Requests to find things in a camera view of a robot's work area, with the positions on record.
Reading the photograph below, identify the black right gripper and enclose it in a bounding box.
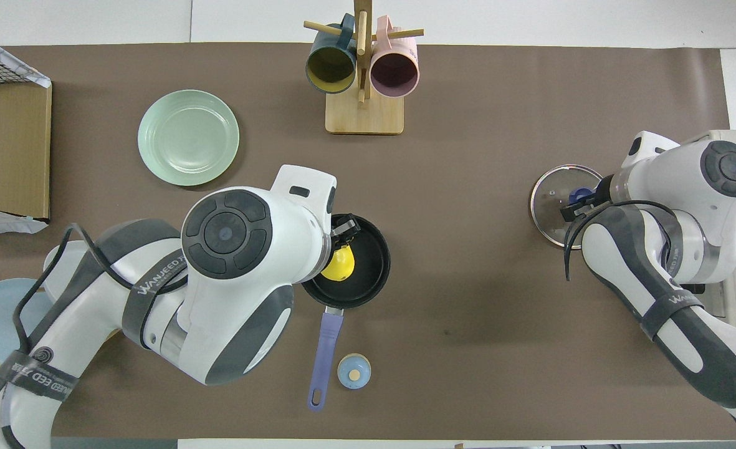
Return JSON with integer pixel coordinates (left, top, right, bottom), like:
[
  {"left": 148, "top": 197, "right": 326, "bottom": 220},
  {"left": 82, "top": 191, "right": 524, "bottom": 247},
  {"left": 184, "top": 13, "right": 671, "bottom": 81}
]
[{"left": 561, "top": 176, "right": 618, "bottom": 222}]

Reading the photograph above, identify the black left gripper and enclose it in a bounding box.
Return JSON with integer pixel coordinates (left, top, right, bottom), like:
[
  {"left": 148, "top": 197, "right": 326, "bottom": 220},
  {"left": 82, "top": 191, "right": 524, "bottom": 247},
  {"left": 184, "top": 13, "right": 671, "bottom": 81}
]
[{"left": 329, "top": 214, "right": 362, "bottom": 251}]

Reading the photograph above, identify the glass lid blue knob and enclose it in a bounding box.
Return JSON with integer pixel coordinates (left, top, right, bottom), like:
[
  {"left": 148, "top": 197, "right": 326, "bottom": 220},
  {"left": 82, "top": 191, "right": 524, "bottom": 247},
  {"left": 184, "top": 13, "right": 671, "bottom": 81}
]
[{"left": 529, "top": 165, "right": 605, "bottom": 251}]

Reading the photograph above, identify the pale green plate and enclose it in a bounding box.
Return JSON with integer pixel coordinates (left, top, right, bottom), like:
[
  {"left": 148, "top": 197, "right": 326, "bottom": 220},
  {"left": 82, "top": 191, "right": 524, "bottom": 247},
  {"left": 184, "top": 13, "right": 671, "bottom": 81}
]
[{"left": 137, "top": 89, "right": 241, "bottom": 186}]

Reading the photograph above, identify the wooden mug tree stand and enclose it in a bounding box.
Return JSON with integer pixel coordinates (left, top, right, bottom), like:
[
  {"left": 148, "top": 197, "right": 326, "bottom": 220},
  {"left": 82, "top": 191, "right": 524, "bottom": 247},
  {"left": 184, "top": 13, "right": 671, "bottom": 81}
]
[{"left": 303, "top": 0, "right": 424, "bottom": 135}]

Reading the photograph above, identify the brown table mat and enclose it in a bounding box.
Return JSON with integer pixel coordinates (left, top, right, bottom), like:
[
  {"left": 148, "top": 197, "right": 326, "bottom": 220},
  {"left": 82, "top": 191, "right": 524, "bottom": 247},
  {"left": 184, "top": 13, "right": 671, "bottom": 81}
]
[{"left": 0, "top": 42, "right": 736, "bottom": 440}]

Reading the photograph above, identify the dark blue mug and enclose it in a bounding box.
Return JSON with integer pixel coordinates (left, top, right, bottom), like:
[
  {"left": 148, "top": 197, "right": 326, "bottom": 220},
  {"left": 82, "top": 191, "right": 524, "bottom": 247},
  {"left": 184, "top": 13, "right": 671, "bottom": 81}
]
[{"left": 305, "top": 14, "right": 358, "bottom": 94}]

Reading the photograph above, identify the pink mug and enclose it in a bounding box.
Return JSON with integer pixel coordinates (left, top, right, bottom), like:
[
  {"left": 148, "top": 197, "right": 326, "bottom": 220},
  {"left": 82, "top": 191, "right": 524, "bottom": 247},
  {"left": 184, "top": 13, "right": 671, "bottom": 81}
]
[{"left": 370, "top": 16, "right": 420, "bottom": 98}]

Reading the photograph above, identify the white paper sheet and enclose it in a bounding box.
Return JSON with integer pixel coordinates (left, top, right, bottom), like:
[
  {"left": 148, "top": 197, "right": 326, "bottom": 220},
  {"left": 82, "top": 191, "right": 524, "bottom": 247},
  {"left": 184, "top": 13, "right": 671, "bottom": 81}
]
[{"left": 0, "top": 205, "right": 49, "bottom": 234}]

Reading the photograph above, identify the black pot purple handle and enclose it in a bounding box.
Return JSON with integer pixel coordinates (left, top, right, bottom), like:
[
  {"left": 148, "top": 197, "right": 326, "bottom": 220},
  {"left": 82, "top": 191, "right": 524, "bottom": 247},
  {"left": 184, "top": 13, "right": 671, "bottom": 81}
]
[{"left": 299, "top": 214, "right": 391, "bottom": 412}]

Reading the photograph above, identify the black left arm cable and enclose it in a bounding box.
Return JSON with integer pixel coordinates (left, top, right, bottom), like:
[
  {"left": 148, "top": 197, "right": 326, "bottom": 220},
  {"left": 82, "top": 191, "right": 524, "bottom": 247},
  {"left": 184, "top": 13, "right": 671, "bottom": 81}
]
[{"left": 0, "top": 223, "right": 188, "bottom": 431}]

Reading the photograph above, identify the black wire basket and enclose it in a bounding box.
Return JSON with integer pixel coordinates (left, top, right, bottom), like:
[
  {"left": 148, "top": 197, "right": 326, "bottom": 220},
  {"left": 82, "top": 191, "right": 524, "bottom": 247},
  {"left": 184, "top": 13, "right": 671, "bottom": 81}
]
[{"left": 0, "top": 51, "right": 49, "bottom": 85}]

